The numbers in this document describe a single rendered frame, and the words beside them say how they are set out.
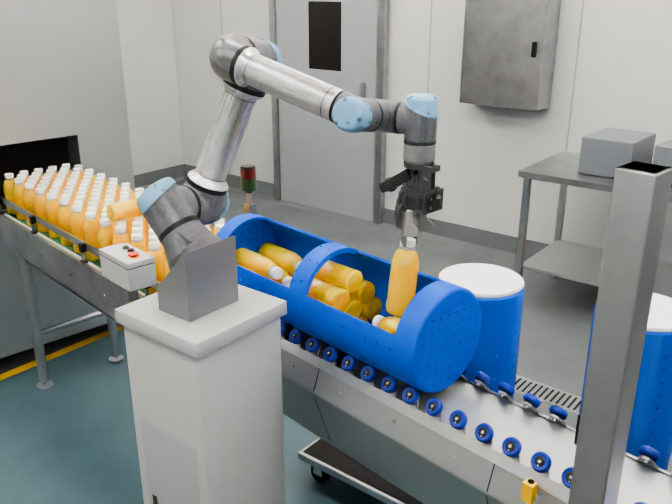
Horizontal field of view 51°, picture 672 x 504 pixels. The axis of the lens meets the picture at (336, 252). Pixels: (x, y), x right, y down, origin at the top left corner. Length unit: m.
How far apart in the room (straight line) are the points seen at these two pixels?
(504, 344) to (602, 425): 1.18
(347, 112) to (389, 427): 0.84
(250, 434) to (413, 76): 4.21
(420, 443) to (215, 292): 0.65
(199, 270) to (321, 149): 4.68
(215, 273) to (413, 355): 0.54
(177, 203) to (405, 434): 0.83
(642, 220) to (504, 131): 4.42
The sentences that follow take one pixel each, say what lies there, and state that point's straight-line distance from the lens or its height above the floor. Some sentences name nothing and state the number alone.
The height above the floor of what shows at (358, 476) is 0.15.
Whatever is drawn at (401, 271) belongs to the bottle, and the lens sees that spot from 1.76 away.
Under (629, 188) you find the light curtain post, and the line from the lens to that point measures 1.08.
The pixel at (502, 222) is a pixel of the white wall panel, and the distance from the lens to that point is 5.62.
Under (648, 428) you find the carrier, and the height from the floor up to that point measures 0.71.
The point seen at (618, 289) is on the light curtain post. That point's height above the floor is 1.52.
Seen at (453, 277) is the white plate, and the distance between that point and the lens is 2.39.
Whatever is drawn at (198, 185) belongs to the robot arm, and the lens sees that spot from 1.95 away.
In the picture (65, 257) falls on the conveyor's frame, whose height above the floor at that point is 0.88.
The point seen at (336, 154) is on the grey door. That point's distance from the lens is 6.31.
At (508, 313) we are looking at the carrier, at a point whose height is 0.97.
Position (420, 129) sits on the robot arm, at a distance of 1.64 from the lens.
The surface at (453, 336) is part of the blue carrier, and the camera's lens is 1.86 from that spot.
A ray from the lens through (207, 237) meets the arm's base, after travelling 1.82.
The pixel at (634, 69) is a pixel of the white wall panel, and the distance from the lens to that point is 5.10.
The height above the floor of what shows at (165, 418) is 0.87.
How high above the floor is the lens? 1.94
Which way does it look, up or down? 20 degrees down
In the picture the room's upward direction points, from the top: straight up
